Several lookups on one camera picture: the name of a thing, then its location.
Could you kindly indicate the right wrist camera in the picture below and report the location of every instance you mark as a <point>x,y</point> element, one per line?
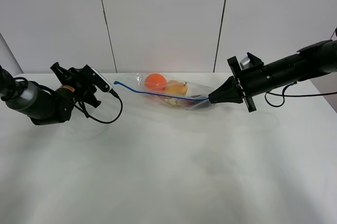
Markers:
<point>246,62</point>

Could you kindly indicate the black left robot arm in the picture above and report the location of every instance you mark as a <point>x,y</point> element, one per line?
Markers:
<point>45,106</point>

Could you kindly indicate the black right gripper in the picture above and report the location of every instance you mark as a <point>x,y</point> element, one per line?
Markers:
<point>242,86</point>

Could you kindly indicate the orange fruit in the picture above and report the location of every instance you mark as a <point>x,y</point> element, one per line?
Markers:
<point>155,82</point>

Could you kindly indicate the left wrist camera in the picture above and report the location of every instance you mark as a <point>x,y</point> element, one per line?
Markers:
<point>100,81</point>

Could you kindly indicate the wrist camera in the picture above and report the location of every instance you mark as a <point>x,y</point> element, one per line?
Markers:
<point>100,81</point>
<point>246,62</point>

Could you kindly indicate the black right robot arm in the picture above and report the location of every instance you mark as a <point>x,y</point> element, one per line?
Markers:
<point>310,62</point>

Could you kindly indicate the yellow pear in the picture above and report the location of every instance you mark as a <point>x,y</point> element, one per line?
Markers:
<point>175,87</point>

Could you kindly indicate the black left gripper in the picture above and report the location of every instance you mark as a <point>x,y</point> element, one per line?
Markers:
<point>79,81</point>

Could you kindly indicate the clear zip bag blue seal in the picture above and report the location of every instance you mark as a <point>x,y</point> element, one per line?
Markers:
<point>197,96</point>

